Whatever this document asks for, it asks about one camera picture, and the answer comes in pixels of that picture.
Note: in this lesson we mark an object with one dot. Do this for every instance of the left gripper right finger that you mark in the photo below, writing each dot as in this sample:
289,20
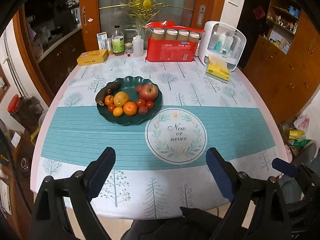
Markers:
257,209

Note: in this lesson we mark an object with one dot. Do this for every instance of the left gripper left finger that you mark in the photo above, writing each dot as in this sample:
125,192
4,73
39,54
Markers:
49,217

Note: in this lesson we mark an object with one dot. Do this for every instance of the small yellow orange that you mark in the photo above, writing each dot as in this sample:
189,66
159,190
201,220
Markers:
118,111

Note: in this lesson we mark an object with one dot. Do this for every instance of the large yellow orange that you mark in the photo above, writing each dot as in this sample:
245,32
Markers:
121,98

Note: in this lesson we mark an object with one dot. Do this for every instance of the wrinkled red fruit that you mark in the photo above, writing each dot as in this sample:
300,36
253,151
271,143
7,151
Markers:
143,110

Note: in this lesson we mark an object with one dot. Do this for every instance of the dark overripe banana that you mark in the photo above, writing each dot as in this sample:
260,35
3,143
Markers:
105,91

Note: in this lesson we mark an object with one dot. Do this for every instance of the small cherry tomato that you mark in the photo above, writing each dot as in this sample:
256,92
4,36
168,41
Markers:
149,104

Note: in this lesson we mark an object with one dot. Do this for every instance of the patterned tablecloth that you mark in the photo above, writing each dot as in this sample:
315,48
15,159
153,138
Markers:
161,161

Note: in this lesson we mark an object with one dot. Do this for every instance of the cherry tomato left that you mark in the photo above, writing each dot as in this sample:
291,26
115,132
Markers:
111,107

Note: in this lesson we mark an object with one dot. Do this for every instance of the red lidded bin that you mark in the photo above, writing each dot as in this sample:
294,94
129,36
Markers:
14,104

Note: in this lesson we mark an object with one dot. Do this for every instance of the tangerine with stem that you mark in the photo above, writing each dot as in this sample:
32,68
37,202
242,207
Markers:
108,100

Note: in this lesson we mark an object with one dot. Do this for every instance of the large orange tangerine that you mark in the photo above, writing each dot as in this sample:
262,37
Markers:
130,108

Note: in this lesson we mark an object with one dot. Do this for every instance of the tomato near apple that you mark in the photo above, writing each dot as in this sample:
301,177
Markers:
140,103

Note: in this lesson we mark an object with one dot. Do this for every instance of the dark green wavy plate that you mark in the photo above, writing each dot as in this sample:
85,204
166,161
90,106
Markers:
129,100

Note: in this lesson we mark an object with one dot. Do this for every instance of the red strawberry-like fruit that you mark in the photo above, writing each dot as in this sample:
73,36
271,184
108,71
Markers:
138,88

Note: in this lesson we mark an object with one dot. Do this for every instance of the yellow tissue pack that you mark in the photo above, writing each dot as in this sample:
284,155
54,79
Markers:
217,69

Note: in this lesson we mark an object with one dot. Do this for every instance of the red apple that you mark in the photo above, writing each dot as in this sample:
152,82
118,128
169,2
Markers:
148,92

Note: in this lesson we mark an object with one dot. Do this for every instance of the yellow tin box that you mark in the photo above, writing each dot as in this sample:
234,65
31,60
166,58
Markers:
92,57

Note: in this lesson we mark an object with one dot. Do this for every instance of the white cosmetics storage box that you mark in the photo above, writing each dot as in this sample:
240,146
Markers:
222,41

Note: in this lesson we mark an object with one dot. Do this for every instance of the metal can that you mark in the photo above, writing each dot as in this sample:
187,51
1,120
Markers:
108,44

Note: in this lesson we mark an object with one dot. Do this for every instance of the small glass jar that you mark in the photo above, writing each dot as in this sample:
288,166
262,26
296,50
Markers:
128,48

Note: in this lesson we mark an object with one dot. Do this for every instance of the glass bottle green label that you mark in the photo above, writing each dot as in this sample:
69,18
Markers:
118,41

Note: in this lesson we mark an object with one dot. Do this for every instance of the white blue small box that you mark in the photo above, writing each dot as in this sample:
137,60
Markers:
101,39

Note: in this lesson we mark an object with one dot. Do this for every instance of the white squeeze bottle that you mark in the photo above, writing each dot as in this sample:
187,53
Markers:
138,43

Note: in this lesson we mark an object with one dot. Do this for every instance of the red paper cup package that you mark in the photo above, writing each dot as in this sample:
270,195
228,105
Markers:
169,42

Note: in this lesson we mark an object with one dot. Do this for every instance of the glass door gold ornament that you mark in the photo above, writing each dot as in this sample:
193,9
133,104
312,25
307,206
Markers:
102,15

